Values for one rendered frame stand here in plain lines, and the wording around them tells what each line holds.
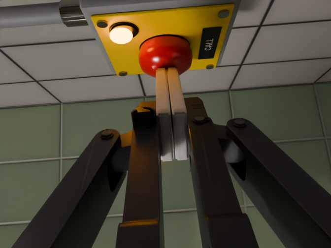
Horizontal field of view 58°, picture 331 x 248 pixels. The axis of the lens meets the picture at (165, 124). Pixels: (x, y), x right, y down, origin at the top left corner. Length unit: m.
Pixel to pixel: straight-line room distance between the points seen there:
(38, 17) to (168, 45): 0.11
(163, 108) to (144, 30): 0.07
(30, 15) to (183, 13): 0.12
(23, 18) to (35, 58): 0.15
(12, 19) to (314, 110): 0.48
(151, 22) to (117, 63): 0.06
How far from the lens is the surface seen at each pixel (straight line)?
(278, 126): 0.55
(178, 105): 0.16
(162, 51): 0.21
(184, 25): 0.21
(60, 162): 0.54
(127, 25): 0.20
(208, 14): 0.20
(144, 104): 0.18
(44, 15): 0.26
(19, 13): 0.27
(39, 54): 0.40
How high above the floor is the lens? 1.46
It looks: 1 degrees up
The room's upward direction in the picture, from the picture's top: 94 degrees counter-clockwise
